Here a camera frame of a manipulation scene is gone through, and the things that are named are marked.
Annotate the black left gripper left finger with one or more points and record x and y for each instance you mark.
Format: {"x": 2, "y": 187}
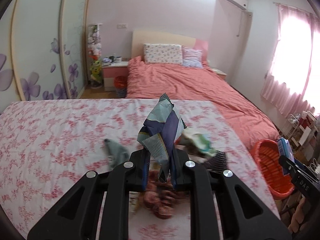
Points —
{"x": 97, "y": 205}

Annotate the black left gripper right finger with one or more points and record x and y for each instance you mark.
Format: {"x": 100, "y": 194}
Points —
{"x": 221, "y": 205}

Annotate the black white checkered mesh cloth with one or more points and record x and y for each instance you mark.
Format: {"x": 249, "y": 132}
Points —
{"x": 218, "y": 163}

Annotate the grey green sock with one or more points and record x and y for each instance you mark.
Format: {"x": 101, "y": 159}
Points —
{"x": 116, "y": 152}

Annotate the blue grey snack wrapper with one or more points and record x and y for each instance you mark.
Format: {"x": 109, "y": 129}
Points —
{"x": 161, "y": 129}

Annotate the orange plastic laundry basket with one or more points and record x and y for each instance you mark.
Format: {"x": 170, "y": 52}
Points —
{"x": 266, "y": 156}

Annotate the floral pink white tablecloth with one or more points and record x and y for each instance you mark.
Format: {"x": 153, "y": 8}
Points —
{"x": 47, "y": 146}

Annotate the mint green baby cap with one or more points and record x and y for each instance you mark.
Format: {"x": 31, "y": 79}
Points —
{"x": 197, "y": 142}

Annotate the red checkered scrunchie cloth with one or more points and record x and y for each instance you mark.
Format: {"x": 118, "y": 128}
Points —
{"x": 160, "y": 197}

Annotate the pink window curtain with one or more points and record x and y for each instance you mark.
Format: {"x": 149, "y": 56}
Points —
{"x": 292, "y": 82}

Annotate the far side nightstand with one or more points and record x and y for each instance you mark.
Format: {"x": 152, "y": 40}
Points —
{"x": 220, "y": 73}

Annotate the red mesh wastebasket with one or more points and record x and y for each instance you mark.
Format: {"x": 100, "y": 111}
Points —
{"x": 120, "y": 84}

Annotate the pink white nightstand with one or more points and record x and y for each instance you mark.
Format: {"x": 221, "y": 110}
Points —
{"x": 112, "y": 71}

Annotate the salmon pink bed duvet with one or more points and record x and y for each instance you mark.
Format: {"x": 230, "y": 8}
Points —
{"x": 150, "y": 81}

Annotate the white mug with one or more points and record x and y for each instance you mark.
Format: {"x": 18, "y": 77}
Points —
{"x": 118, "y": 59}

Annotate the pink striped pillow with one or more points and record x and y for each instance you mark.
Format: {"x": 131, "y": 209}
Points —
{"x": 192, "y": 57}

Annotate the plush toy display tube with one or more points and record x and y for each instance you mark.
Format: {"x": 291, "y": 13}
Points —
{"x": 94, "y": 54}

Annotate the floral white pillow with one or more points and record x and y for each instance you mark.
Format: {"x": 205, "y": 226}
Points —
{"x": 162, "y": 53}

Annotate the floral sliding wardrobe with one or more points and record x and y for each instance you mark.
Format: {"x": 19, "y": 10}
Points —
{"x": 42, "y": 50}

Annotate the beige pink headboard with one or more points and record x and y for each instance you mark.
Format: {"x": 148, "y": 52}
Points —
{"x": 140, "y": 37}

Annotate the white wire rack shelf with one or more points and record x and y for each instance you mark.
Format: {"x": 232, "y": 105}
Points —
{"x": 291, "y": 130}

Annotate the wall power outlet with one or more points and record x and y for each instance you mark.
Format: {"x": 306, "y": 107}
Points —
{"x": 122, "y": 26}

